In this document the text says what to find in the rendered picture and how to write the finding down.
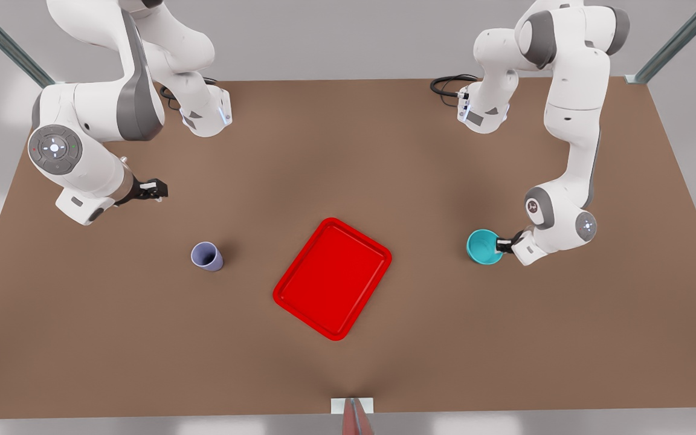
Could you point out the silver frame post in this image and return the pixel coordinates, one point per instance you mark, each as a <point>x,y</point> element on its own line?
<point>674,42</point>
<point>6,42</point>
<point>354,417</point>

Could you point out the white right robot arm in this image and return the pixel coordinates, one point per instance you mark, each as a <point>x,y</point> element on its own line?
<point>94,109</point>

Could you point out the red rectangular tray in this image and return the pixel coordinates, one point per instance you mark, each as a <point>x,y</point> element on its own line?
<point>333,279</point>

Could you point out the lavender cup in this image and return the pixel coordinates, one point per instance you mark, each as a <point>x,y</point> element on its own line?
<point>208,257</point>

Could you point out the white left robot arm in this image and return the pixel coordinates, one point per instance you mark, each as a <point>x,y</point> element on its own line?
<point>571,78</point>

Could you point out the teal bowl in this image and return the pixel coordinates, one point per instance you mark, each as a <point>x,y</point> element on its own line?
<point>482,248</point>

